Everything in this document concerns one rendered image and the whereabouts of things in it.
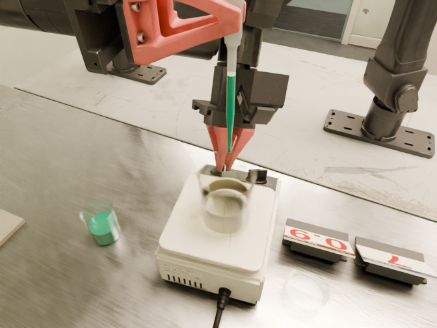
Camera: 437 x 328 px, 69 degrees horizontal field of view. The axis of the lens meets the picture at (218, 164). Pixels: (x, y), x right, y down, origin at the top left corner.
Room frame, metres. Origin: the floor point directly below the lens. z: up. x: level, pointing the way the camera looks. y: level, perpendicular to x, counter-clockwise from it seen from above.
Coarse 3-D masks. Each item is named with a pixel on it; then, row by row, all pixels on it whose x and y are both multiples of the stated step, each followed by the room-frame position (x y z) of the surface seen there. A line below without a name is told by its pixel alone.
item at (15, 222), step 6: (0, 210) 0.29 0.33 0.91; (0, 216) 0.28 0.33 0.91; (6, 216) 0.28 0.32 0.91; (12, 216) 0.28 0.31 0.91; (0, 222) 0.27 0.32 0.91; (6, 222) 0.27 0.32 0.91; (12, 222) 0.27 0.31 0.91; (18, 222) 0.27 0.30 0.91; (24, 222) 0.27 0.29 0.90; (0, 228) 0.26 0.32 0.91; (6, 228) 0.26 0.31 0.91; (12, 228) 0.26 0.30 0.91; (18, 228) 0.26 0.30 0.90; (0, 234) 0.25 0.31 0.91; (6, 234) 0.25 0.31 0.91; (12, 234) 0.25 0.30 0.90; (0, 240) 0.24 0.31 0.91; (6, 240) 0.24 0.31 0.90; (0, 246) 0.23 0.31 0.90
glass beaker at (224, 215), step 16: (208, 160) 0.24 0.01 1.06; (224, 160) 0.25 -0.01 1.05; (240, 160) 0.25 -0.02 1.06; (208, 176) 0.24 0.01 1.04; (224, 176) 0.25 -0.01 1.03; (240, 176) 0.25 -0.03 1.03; (256, 176) 0.22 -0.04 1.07; (208, 192) 0.20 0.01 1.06; (208, 208) 0.20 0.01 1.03; (224, 208) 0.19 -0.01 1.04; (240, 208) 0.20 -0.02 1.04; (208, 224) 0.20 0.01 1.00; (224, 224) 0.19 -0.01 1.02; (240, 224) 0.20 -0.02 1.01
